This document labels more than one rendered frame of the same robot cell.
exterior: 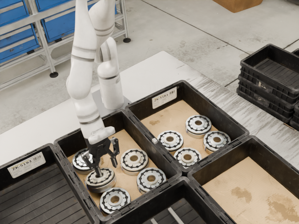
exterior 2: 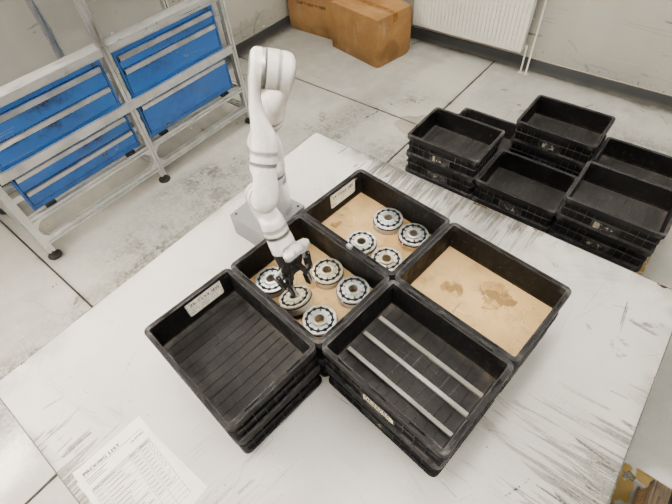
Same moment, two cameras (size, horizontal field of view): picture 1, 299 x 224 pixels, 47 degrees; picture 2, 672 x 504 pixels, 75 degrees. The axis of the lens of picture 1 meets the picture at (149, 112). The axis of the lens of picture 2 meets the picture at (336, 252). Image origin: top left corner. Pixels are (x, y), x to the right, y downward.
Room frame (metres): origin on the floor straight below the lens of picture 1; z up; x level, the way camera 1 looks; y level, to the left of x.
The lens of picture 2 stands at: (-0.04, 0.20, 1.98)
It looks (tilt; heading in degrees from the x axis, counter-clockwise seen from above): 51 degrees down; 349
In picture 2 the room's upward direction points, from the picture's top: 6 degrees counter-clockwise
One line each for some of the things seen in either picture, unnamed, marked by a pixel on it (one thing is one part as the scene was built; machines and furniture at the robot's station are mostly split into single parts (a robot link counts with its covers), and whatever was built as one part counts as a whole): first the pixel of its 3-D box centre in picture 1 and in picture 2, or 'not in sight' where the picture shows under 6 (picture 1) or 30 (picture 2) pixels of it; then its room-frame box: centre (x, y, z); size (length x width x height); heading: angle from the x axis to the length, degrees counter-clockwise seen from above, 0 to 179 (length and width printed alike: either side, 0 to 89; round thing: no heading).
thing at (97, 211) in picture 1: (114, 158); (308, 273); (0.76, 0.13, 0.92); 0.40 x 0.30 x 0.02; 30
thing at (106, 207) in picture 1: (115, 200); (319, 319); (0.63, 0.14, 0.86); 0.10 x 0.10 x 0.01
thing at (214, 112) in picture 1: (183, 130); (374, 229); (0.91, -0.13, 0.87); 0.40 x 0.30 x 0.11; 30
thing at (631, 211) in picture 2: not in sight; (603, 230); (0.97, -1.28, 0.37); 0.40 x 0.30 x 0.45; 36
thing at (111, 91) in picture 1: (111, 88); (276, 191); (1.18, 0.16, 0.89); 0.09 x 0.09 x 0.17; 44
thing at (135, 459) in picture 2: not in sight; (136, 484); (0.39, 0.73, 0.70); 0.33 x 0.23 x 0.01; 35
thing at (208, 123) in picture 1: (198, 124); (388, 218); (0.95, -0.19, 0.86); 0.10 x 0.10 x 0.01
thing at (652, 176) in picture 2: not in sight; (625, 190); (1.20, -1.60, 0.31); 0.40 x 0.30 x 0.34; 36
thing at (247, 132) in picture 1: (183, 121); (374, 218); (0.91, -0.13, 0.92); 0.40 x 0.30 x 0.02; 30
